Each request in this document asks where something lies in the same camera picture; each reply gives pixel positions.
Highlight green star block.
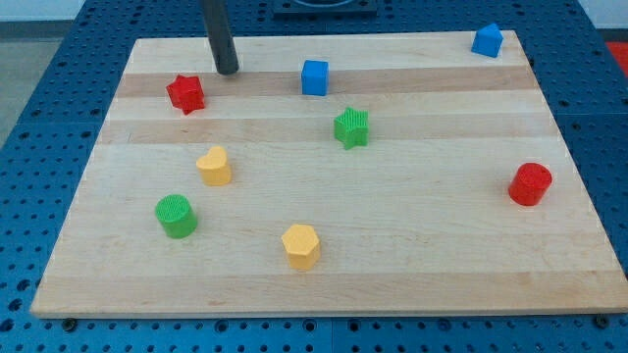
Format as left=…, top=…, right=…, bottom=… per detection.
left=334, top=107, right=369, bottom=150

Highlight red cylinder block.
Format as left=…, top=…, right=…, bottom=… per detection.
left=508, top=163, right=552, bottom=206

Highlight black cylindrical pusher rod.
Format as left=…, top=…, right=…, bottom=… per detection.
left=199, top=0, right=239, bottom=76

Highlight blue cube block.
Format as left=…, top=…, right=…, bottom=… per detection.
left=301, top=60, right=329, bottom=96

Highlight green cylinder block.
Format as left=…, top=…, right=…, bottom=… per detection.
left=154, top=194, right=198, bottom=239

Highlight blue pentagon block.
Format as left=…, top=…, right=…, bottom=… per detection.
left=471, top=24, right=503, bottom=58

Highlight yellow heart block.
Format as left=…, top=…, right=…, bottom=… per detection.
left=196, top=146, right=232, bottom=186

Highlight red star block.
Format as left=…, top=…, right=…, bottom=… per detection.
left=166, top=75, right=205, bottom=115

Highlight light wooden board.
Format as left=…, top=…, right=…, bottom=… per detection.
left=31, top=30, right=627, bottom=319

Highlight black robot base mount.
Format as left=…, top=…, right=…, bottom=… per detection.
left=270, top=0, right=378, bottom=19

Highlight yellow hexagon block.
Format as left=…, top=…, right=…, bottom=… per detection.
left=282, top=224, right=321, bottom=271

